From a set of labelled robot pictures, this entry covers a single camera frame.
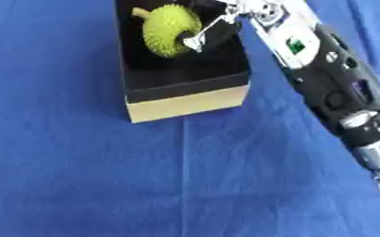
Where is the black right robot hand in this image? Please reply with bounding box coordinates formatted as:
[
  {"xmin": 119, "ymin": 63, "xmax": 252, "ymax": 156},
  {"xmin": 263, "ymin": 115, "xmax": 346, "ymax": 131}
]
[{"xmin": 177, "ymin": 0, "xmax": 246, "ymax": 54}]

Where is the green spiky toy fruit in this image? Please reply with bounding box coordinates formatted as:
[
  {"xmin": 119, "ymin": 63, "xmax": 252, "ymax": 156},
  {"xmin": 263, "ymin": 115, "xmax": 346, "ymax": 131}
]
[{"xmin": 130, "ymin": 3, "xmax": 205, "ymax": 59}]

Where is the tan box with black inside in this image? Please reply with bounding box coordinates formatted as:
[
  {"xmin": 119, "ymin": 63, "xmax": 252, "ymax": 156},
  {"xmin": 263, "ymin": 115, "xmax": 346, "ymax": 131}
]
[{"xmin": 112, "ymin": 0, "xmax": 254, "ymax": 125}]

